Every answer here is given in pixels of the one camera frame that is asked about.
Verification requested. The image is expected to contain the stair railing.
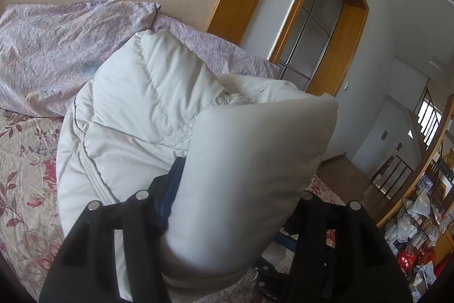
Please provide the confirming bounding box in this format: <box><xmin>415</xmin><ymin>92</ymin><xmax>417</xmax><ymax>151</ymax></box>
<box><xmin>370</xmin><ymin>143</ymin><xmax>413</xmax><ymax>201</ymax></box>

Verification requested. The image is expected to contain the frosted glass door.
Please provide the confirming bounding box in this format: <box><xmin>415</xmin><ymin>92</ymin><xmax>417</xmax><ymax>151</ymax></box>
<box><xmin>278</xmin><ymin>0</ymin><xmax>343</xmax><ymax>91</ymax></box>

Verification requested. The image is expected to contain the lilac pillow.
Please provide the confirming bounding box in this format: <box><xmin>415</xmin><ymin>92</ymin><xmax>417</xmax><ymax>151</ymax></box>
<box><xmin>152</xmin><ymin>13</ymin><xmax>279</xmax><ymax>78</ymax></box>
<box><xmin>1</xmin><ymin>0</ymin><xmax>161</xmax><ymax>117</ymax></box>

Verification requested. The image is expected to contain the floral bed sheet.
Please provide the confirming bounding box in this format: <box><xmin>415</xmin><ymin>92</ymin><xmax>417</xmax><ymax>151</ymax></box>
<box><xmin>0</xmin><ymin>108</ymin><xmax>349</xmax><ymax>303</ymax></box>

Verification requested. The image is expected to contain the left lilac pillow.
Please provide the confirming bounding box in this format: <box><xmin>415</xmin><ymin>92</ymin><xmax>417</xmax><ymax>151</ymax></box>
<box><xmin>1</xmin><ymin>0</ymin><xmax>161</xmax><ymax>117</ymax></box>

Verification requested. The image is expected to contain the right lilac pillow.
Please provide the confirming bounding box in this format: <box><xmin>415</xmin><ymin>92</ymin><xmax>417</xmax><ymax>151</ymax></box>
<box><xmin>152</xmin><ymin>13</ymin><xmax>279</xmax><ymax>78</ymax></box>

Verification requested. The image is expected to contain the cluttered wooden shelf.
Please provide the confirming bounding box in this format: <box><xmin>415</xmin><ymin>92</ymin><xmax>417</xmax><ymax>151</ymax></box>
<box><xmin>379</xmin><ymin>91</ymin><xmax>453</xmax><ymax>302</ymax></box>

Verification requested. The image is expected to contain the light grey down jacket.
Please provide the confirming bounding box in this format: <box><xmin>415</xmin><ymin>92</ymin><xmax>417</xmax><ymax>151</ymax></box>
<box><xmin>56</xmin><ymin>30</ymin><xmax>338</xmax><ymax>302</ymax></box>

